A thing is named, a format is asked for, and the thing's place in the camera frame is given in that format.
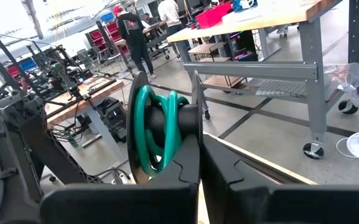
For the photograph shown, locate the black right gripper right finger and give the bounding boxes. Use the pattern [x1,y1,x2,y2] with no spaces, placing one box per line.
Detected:
[200,133,359,224]

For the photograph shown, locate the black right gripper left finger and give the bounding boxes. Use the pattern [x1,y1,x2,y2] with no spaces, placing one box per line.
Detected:
[40,133,201,224]

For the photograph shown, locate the green cord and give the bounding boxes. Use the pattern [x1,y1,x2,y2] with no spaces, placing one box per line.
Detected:
[133,85,190,179]

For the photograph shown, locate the black plastic cable spool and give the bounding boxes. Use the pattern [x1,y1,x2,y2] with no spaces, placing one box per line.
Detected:
[126,70,203,185]

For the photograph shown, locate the white power strip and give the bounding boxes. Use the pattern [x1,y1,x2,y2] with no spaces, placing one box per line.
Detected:
[112,172,135,185]

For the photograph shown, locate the black computer tower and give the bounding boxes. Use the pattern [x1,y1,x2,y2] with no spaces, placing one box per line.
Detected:
[96,96,128,143]

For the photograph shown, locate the wooden robot station table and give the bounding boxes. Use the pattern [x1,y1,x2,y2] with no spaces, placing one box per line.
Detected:
[44,76,128,163]

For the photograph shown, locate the wood-top grey workbench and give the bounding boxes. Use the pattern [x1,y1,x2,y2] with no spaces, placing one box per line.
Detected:
[166,0,345,160]

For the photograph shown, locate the small wooden shelf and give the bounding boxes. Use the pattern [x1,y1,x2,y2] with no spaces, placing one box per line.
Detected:
[187,42,249,91]

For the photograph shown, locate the clear plastic bag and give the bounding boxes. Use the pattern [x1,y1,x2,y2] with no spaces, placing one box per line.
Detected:
[323,62,359,95]

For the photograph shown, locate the red bin storage rack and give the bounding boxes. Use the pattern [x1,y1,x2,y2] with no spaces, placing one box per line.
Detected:
[85,21,131,60]

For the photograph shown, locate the blue plastic bin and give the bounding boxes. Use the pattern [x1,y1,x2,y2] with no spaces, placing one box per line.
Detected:
[18,57,39,73]

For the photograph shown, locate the person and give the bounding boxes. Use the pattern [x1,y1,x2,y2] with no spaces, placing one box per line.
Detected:
[142,12,159,26]
[157,0,193,60]
[113,4,157,79]

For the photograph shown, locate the red plastic bin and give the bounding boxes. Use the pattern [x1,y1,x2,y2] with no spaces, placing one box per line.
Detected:
[195,1,233,30]

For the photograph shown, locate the black metal post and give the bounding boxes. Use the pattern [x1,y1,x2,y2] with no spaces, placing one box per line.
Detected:
[348,0,359,65]

